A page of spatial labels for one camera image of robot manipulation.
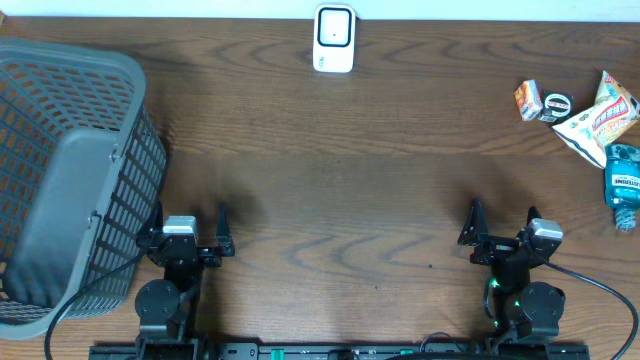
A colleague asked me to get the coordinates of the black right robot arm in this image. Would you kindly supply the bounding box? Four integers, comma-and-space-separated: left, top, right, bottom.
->
457, 199, 566, 353

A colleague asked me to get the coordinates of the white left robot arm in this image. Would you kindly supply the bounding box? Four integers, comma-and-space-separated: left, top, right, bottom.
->
133, 204, 236, 360

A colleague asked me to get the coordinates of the teal mouthwash bottle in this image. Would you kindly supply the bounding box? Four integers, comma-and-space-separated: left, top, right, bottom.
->
605, 144, 639, 232

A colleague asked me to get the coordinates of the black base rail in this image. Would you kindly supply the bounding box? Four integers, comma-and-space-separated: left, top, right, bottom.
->
88, 342, 590, 360

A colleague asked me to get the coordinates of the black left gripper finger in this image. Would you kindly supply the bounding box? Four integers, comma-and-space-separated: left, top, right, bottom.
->
136, 201, 164, 248
215, 204, 235, 257

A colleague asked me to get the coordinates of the grey plastic basket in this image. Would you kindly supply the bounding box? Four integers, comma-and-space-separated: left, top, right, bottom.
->
1, 39, 167, 340

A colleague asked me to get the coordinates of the small orange packet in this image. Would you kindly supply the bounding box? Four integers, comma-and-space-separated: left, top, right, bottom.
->
514, 79, 543, 121

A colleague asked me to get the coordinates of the yellow snack bag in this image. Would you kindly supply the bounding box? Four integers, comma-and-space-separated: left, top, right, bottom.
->
551, 71, 639, 169

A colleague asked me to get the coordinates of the green round-label box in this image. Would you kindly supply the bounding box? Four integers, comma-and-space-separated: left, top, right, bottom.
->
538, 90, 573, 123

